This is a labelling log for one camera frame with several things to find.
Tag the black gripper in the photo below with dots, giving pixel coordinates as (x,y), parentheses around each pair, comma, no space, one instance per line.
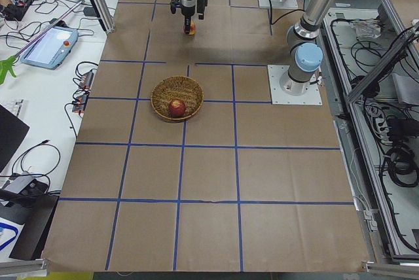
(188,2)

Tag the red yellow apple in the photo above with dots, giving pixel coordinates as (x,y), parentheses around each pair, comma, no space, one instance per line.
(193,29)

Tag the woven wicker basket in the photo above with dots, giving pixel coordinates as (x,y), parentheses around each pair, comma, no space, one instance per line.
(177,87)

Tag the teach pendant tablet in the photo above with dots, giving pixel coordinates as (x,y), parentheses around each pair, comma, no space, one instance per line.
(51,49)

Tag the dark red apple in basket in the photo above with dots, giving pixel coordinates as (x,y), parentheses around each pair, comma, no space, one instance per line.
(177,108)

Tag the green reacher grabber stick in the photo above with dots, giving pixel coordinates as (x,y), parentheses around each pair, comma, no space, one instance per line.
(7,64)

